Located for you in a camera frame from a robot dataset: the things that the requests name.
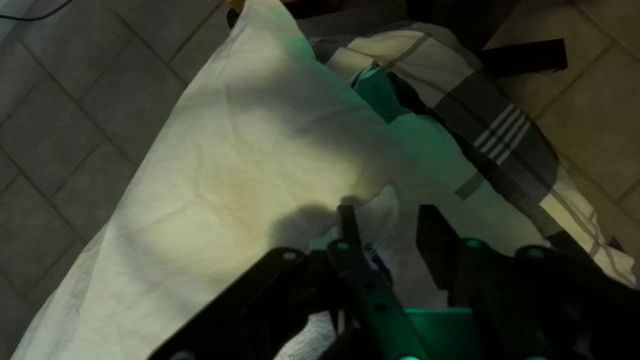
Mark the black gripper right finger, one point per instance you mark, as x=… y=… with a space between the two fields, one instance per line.
x=532 y=306

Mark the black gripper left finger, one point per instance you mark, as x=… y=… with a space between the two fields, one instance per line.
x=373 y=306

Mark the plaid pillow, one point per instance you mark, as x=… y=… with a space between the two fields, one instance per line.
x=492 y=127

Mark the large cream pillow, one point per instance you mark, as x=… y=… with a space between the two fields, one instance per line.
x=232 y=167

